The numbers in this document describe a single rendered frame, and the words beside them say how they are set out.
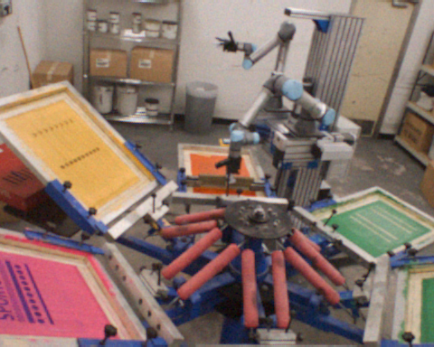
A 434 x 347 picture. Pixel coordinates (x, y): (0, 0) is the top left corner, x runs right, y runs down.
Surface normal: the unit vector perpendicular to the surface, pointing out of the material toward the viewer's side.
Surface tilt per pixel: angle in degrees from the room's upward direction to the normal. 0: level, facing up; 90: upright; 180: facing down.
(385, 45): 90
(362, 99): 90
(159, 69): 90
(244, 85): 90
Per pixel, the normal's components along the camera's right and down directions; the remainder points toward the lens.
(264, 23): 0.09, 0.48
